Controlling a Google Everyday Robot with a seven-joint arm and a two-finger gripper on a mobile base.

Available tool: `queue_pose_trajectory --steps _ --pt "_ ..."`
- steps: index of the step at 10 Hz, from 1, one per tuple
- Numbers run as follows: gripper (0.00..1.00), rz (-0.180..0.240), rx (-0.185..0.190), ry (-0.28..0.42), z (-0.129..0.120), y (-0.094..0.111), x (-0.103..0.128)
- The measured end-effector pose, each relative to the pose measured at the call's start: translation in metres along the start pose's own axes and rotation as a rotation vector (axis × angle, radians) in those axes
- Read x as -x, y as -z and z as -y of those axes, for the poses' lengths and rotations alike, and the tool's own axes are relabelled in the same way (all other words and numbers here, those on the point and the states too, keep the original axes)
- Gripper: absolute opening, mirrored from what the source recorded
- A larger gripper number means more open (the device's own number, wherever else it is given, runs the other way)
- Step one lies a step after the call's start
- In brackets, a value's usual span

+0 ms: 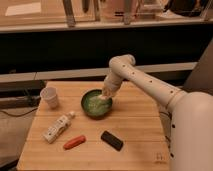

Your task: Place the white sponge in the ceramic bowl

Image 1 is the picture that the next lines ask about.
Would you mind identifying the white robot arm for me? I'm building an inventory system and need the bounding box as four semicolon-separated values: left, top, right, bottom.
104;54;213;171

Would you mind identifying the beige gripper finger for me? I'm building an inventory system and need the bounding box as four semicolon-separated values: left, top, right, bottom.
108;93;115;99
101;88;108;99

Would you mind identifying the white plastic bottle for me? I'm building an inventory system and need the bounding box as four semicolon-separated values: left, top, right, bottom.
43;111;75;143

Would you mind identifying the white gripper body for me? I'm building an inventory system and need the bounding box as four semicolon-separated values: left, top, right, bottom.
103;70;123;95

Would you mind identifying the wooden table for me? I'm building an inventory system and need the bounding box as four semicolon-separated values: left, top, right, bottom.
17;81;169;171

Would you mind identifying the orange carrot toy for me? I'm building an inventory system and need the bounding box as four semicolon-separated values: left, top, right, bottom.
63;135;86;150

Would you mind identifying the black rectangular block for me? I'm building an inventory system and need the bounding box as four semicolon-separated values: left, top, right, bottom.
101;131;123;151

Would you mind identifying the black cable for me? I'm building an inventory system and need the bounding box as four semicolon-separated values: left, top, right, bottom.
0;107;38;118

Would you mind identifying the white paper cup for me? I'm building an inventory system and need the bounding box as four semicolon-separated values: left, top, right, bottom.
40;87;59;109

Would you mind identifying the white sponge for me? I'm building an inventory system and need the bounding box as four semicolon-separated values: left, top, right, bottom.
89;96;108;112

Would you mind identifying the green ceramic bowl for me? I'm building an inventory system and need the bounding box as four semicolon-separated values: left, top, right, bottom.
81;89;113;119

